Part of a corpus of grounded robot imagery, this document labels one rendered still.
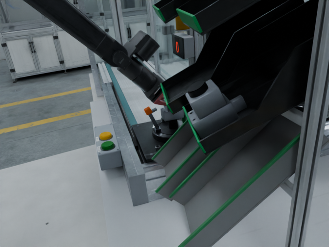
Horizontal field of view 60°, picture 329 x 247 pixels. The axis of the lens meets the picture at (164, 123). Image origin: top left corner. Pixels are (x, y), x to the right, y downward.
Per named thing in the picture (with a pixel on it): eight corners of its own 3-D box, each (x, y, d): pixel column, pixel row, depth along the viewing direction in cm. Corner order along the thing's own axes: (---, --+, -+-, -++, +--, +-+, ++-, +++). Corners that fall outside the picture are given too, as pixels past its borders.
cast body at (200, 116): (201, 139, 42) (178, 102, 39) (195, 127, 46) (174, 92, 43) (252, 111, 41) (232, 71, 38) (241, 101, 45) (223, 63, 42)
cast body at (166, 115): (164, 121, 88) (162, 100, 84) (160, 116, 91) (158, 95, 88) (190, 116, 89) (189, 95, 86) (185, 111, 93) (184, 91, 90)
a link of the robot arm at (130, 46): (96, 47, 76) (110, 59, 70) (123, 12, 75) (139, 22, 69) (124, 70, 85) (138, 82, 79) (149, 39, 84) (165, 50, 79)
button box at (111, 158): (101, 171, 88) (97, 154, 86) (96, 140, 107) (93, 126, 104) (123, 166, 90) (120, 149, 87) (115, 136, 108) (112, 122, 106)
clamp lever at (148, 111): (155, 130, 89) (144, 111, 85) (153, 127, 91) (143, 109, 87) (165, 124, 89) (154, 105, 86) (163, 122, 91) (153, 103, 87)
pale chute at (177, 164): (171, 202, 60) (155, 192, 59) (165, 167, 72) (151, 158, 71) (268, 104, 53) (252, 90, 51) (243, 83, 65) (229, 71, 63)
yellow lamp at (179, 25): (178, 30, 96) (177, 15, 94) (174, 29, 101) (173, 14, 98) (192, 28, 97) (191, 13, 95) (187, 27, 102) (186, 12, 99)
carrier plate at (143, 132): (146, 165, 80) (146, 159, 79) (131, 130, 101) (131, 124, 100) (223, 147, 85) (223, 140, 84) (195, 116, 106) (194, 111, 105)
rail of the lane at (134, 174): (133, 207, 79) (128, 174, 74) (104, 101, 156) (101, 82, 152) (152, 201, 80) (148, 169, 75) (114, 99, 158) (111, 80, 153)
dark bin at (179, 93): (172, 115, 52) (152, 82, 49) (165, 91, 64) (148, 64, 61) (314, 34, 48) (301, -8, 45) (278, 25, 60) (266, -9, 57)
